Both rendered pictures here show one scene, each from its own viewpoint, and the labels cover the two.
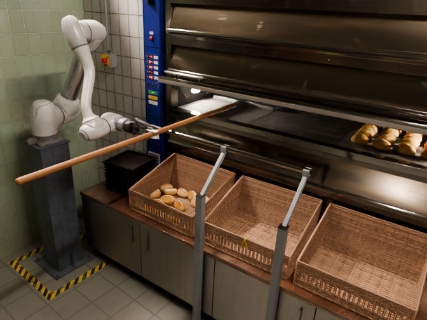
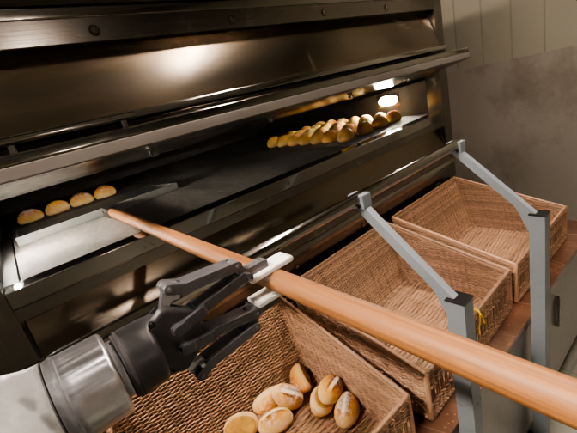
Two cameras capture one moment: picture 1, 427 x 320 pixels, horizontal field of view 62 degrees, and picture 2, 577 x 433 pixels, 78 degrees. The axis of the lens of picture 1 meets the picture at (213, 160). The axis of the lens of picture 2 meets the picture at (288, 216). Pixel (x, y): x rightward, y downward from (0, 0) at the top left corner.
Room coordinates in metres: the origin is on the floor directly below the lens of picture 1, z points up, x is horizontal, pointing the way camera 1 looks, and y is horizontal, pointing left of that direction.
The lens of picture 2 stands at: (1.75, 0.75, 1.42)
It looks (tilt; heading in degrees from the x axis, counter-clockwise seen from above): 18 degrees down; 291
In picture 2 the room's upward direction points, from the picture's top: 14 degrees counter-clockwise
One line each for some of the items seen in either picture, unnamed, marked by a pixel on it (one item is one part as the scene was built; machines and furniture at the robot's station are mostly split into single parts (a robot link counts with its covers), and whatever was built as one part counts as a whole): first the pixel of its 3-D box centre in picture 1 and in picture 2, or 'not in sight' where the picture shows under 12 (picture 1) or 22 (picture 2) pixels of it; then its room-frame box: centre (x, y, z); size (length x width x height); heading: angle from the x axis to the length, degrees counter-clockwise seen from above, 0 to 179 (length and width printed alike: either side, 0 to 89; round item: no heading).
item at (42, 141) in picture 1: (43, 138); not in sight; (2.23, 1.14, 1.03); 0.22 x 0.18 x 0.06; 143
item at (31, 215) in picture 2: not in sight; (29, 215); (3.30, -0.29, 1.21); 0.10 x 0.07 x 0.05; 57
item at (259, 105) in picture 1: (252, 98); (96, 206); (2.93, -0.30, 1.19); 0.55 x 0.36 x 0.03; 56
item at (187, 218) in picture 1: (182, 190); (258, 423); (2.16, 0.20, 0.72); 0.56 x 0.49 x 0.28; 56
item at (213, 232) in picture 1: (262, 221); (402, 295); (1.83, -0.31, 0.72); 0.56 x 0.49 x 0.28; 58
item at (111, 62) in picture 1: (108, 60); not in sight; (2.85, 0.85, 1.46); 0.10 x 0.07 x 0.10; 57
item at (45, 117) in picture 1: (44, 116); not in sight; (2.26, 1.13, 1.17); 0.18 x 0.16 x 0.22; 162
